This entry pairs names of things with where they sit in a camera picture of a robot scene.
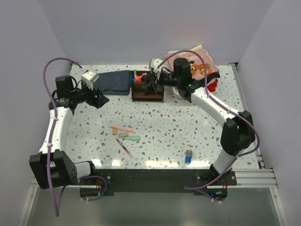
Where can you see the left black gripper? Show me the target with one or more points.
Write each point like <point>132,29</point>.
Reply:
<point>99,100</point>

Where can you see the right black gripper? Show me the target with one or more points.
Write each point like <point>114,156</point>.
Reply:
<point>155,79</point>

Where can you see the black orange highlighter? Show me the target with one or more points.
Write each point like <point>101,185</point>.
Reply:
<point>138,79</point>

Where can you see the orange gel pen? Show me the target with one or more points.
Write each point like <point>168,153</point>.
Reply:
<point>122,129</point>

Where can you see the dark red gel pen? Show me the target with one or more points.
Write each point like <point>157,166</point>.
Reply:
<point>127,151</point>

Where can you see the blue grey pencil sharpener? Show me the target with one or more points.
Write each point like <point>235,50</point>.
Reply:
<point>188,156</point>

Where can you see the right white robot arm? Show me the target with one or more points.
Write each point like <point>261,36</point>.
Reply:
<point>237,127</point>

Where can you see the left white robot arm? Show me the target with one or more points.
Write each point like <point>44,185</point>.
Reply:
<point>52,166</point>

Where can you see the brown wooden desk organizer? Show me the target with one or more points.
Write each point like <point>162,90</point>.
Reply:
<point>138,90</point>

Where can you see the folded dark blue cloth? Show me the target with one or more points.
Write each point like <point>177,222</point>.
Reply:
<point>114,83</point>

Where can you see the yellow sticky note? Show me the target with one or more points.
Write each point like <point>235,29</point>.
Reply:
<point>114,131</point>

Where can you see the tan eraser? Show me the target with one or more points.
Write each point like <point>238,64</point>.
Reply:
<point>124,134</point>

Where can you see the pink pixel-print shirt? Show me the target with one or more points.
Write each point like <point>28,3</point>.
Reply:
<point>197,67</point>

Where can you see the red garment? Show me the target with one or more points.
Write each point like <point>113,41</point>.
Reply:
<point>212,86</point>

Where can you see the black garment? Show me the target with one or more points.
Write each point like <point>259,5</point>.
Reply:
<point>212,76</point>

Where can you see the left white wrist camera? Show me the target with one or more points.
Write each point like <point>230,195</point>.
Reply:
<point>90,77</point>

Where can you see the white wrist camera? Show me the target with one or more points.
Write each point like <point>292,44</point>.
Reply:
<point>155,65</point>
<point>90,77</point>

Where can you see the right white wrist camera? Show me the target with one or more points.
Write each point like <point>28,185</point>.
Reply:
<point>155,65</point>

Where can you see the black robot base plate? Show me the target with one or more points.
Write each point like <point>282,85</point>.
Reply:
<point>111,181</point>

